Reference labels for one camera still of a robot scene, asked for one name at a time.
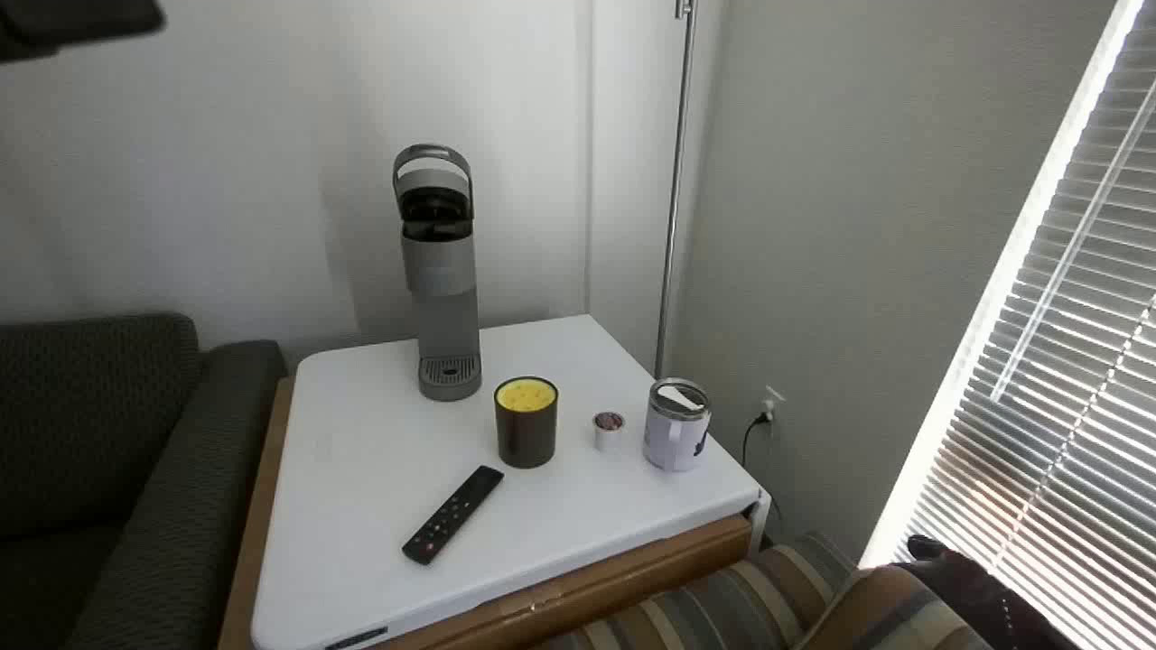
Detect black power cable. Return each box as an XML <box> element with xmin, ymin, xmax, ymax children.
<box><xmin>735</xmin><ymin>408</ymin><xmax>772</xmax><ymax>477</ymax></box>

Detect grey tall pitcher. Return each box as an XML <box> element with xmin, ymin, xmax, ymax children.
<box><xmin>391</xmin><ymin>142</ymin><xmax>486</xmax><ymax>406</ymax></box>

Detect thin metal pole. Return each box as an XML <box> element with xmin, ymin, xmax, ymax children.
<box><xmin>651</xmin><ymin>0</ymin><xmax>699</xmax><ymax>379</ymax></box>

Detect small coffee pod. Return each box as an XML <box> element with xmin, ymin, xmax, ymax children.
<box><xmin>588</xmin><ymin>408</ymin><xmax>628</xmax><ymax>455</ymax></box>

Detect white plastic board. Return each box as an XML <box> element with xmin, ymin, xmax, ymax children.
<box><xmin>249</xmin><ymin>313</ymin><xmax>772</xmax><ymax>650</ymax></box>

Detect dark grey sofa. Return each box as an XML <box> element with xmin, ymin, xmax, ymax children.
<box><xmin>0</xmin><ymin>309</ymin><xmax>292</xmax><ymax>650</ymax></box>

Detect white window blinds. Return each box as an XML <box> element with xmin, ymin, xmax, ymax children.
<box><xmin>860</xmin><ymin>0</ymin><xmax>1156</xmax><ymax>650</ymax></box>

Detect white insulated mug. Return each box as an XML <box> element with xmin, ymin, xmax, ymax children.
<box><xmin>641</xmin><ymin>377</ymin><xmax>715</xmax><ymax>477</ymax></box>

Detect striped fabric sofa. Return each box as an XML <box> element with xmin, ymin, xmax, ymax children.
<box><xmin>529</xmin><ymin>539</ymin><xmax>1006</xmax><ymax>650</ymax></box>

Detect dark brown cloth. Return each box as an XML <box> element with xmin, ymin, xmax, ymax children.
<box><xmin>900</xmin><ymin>533</ymin><xmax>1082</xmax><ymax>650</ymax></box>

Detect black remote control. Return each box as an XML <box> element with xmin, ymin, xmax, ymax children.
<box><xmin>400</xmin><ymin>461</ymin><xmax>508</xmax><ymax>571</ymax></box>

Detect dark glass yellow candle jar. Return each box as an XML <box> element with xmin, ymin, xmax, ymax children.
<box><xmin>492</xmin><ymin>372</ymin><xmax>563</xmax><ymax>474</ymax></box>

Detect wooden side table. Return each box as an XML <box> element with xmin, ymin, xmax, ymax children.
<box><xmin>215</xmin><ymin>372</ymin><xmax>754</xmax><ymax>650</ymax></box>

